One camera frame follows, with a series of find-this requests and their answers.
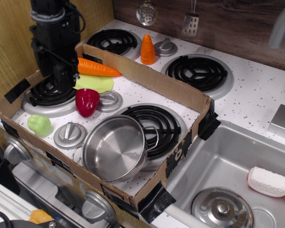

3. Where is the oven knob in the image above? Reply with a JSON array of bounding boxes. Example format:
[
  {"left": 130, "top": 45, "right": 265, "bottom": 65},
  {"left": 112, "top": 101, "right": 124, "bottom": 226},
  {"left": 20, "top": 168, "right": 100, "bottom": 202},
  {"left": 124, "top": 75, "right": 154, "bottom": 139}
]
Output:
[
  {"left": 81, "top": 190, "right": 115, "bottom": 224},
  {"left": 4, "top": 138, "right": 32, "bottom": 164}
]

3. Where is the back left stove burner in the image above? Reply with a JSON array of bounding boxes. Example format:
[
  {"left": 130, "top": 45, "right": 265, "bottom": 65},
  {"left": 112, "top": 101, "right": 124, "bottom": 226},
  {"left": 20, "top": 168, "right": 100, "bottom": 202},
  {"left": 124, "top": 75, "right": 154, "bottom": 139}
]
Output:
[{"left": 84, "top": 29, "right": 142, "bottom": 60}]

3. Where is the front left stove burner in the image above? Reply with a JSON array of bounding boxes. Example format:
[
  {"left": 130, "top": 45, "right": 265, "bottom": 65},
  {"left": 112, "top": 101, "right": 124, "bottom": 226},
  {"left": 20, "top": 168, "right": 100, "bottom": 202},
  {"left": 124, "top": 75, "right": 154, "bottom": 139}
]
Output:
[{"left": 22, "top": 76, "right": 76, "bottom": 118}]

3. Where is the green toy lettuce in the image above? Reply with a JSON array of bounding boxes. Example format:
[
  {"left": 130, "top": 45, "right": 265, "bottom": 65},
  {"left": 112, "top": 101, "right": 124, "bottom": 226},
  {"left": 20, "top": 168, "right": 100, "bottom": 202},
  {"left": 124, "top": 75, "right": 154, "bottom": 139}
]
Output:
[{"left": 27, "top": 114, "right": 51, "bottom": 136}]

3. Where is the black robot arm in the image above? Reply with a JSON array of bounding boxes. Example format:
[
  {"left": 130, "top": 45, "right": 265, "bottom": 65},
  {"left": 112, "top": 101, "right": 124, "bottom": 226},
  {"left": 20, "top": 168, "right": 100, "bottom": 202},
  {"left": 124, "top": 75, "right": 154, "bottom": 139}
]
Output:
[{"left": 29, "top": 0, "right": 85, "bottom": 92}]

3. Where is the cardboard fence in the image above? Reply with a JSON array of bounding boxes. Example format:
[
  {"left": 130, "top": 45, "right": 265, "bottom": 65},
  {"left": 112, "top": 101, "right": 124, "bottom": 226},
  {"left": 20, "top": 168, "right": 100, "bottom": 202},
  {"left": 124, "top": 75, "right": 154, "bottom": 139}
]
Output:
[{"left": 0, "top": 45, "right": 215, "bottom": 223}]

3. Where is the stove burner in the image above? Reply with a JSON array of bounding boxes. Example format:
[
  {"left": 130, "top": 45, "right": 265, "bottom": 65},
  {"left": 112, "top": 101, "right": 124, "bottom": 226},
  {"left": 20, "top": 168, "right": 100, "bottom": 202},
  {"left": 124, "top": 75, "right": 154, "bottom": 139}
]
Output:
[
  {"left": 84, "top": 29, "right": 142, "bottom": 60},
  {"left": 161, "top": 54, "right": 234, "bottom": 100},
  {"left": 22, "top": 76, "right": 76, "bottom": 118},
  {"left": 117, "top": 103, "right": 187, "bottom": 172}
]

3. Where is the white red toy sponge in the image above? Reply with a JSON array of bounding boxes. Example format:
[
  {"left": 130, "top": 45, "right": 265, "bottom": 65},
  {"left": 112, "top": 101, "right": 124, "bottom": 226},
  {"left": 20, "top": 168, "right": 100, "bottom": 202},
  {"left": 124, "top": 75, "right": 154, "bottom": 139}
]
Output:
[{"left": 247, "top": 167, "right": 285, "bottom": 198}]

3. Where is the orange toy carrot tip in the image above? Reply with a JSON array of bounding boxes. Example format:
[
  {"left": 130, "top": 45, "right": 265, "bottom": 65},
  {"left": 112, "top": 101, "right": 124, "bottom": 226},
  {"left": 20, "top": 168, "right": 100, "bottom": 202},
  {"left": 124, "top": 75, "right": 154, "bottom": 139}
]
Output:
[{"left": 141, "top": 34, "right": 156, "bottom": 65}]

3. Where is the yellow toy piece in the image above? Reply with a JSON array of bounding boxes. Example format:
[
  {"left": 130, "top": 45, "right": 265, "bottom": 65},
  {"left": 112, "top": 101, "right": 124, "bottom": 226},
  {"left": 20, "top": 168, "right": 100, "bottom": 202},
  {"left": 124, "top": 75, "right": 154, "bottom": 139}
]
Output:
[{"left": 29, "top": 209, "right": 53, "bottom": 224}]

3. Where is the hanging slotted spoon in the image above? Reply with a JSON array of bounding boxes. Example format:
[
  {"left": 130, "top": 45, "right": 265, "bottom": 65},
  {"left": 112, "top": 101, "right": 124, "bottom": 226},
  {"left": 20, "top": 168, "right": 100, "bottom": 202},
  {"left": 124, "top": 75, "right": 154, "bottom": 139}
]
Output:
[{"left": 136, "top": 0, "right": 158, "bottom": 26}]

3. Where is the silver faucet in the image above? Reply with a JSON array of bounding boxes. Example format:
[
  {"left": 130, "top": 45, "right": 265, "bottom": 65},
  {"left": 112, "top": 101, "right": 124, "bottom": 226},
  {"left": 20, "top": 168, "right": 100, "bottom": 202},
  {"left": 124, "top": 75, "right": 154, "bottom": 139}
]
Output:
[{"left": 267, "top": 2, "right": 285, "bottom": 67}]

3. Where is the oven knob left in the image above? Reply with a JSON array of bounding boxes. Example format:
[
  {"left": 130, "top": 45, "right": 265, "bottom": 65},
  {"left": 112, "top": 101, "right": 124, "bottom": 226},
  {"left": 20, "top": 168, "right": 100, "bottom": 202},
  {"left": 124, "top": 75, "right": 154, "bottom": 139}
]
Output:
[{"left": 4, "top": 138, "right": 32, "bottom": 164}]

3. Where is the front right stove burner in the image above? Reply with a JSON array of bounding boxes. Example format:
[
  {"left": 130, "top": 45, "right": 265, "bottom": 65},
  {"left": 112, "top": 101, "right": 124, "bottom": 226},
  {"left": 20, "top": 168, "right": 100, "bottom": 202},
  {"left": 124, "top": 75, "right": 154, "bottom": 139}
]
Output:
[{"left": 117, "top": 103, "right": 187, "bottom": 172}]

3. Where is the silver knob front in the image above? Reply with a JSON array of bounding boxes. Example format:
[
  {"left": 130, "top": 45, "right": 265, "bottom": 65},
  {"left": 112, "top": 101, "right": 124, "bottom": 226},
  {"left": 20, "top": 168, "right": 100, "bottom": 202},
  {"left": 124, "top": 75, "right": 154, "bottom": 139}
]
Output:
[{"left": 53, "top": 122, "right": 87, "bottom": 150}]

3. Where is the silver knob ring middle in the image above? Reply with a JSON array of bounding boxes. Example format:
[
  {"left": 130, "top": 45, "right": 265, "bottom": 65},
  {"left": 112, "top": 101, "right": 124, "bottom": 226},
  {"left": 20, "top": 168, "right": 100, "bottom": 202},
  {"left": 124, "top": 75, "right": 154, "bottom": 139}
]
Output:
[{"left": 96, "top": 91, "right": 124, "bottom": 114}]

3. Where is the steel pot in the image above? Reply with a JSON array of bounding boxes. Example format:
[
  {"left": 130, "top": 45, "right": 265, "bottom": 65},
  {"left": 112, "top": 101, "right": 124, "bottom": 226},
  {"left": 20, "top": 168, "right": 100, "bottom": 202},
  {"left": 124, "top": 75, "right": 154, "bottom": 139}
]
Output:
[{"left": 80, "top": 114, "right": 160, "bottom": 183}]

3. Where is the light green toy plate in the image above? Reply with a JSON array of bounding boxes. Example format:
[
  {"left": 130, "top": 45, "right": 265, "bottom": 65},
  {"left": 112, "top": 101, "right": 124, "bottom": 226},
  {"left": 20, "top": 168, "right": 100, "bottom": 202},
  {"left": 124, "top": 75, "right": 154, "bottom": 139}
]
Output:
[{"left": 74, "top": 74, "right": 114, "bottom": 94}]

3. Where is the back right stove burner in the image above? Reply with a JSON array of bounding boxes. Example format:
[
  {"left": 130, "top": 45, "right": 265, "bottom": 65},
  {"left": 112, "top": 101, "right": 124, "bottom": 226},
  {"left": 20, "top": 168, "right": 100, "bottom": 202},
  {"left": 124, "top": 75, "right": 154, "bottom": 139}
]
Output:
[{"left": 161, "top": 54, "right": 234, "bottom": 100}]

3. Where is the silver knob back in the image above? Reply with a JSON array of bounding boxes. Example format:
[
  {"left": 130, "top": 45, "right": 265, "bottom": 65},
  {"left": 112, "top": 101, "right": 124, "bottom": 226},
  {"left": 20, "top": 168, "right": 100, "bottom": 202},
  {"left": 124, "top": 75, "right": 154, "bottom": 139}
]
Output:
[{"left": 154, "top": 38, "right": 178, "bottom": 57}]

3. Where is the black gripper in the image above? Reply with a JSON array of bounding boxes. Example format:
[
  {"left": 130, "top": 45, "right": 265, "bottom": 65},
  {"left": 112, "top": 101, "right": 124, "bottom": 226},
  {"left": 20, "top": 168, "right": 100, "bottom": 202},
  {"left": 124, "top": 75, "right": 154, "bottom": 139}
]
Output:
[{"left": 30, "top": 9, "right": 82, "bottom": 93}]

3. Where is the steel sink basin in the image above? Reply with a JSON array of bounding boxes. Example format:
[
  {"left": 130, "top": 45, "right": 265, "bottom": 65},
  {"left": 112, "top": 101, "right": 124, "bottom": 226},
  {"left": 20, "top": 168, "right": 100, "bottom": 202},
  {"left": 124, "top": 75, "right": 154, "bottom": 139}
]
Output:
[{"left": 165, "top": 120, "right": 285, "bottom": 228}]

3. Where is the steel pot lid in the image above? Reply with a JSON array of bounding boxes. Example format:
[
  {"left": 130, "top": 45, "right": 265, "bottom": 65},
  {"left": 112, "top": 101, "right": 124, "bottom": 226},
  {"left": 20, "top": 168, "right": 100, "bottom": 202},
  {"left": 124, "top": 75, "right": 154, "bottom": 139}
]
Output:
[{"left": 190, "top": 187, "right": 254, "bottom": 228}]

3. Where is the red toy pepper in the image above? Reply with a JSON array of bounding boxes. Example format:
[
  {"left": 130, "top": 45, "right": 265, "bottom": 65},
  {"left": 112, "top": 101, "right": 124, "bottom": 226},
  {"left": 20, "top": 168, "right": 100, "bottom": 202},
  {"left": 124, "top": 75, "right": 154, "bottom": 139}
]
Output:
[{"left": 76, "top": 88, "right": 100, "bottom": 118}]

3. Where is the silver knob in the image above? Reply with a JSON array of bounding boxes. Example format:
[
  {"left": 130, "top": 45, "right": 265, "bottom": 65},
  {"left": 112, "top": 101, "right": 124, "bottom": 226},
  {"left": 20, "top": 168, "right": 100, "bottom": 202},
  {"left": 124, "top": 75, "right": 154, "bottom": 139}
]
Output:
[
  {"left": 154, "top": 38, "right": 178, "bottom": 57},
  {"left": 53, "top": 122, "right": 87, "bottom": 150}
]

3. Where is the orange toy carrot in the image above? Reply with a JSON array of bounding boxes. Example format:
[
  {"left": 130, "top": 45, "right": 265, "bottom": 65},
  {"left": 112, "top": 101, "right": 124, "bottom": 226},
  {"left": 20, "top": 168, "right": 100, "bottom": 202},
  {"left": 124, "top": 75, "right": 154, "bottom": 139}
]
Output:
[{"left": 78, "top": 57, "right": 123, "bottom": 76}]

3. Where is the oven knob right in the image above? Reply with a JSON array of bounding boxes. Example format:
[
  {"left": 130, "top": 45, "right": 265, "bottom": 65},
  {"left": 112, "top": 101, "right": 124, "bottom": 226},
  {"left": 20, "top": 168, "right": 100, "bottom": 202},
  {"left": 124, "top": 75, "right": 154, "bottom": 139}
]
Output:
[{"left": 81, "top": 190, "right": 115, "bottom": 224}]

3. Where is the hanging metal spatula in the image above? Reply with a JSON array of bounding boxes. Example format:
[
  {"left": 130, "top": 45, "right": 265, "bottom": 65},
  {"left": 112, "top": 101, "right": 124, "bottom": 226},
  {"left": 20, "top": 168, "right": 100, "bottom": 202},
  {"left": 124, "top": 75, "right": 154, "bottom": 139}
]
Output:
[{"left": 181, "top": 0, "right": 200, "bottom": 37}]

